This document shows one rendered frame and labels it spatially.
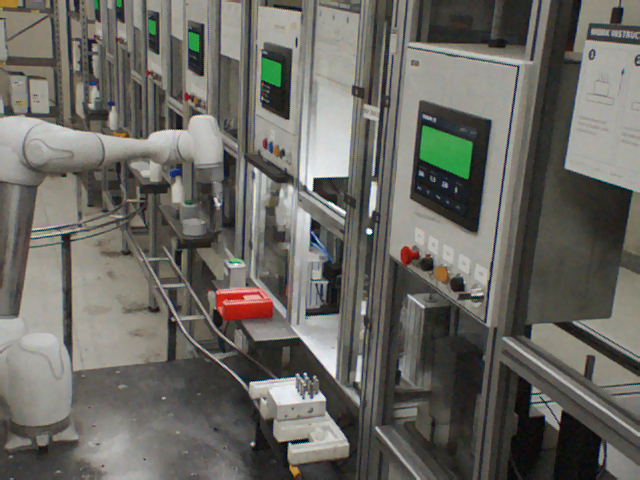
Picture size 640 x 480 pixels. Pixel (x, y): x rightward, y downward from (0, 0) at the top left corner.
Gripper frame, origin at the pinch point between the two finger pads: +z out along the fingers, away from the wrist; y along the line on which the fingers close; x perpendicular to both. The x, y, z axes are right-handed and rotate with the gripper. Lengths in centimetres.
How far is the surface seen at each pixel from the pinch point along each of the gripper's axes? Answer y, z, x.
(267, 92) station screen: -18, -46, -18
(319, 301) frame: -18.5, 21.3, -26.5
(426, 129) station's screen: -123, -34, -20
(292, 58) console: -35, -55, -22
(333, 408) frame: -23, 56, -26
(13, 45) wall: 685, -128, 52
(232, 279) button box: -6.9, 11.6, -1.5
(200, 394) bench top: -19.7, 43.1, 15.3
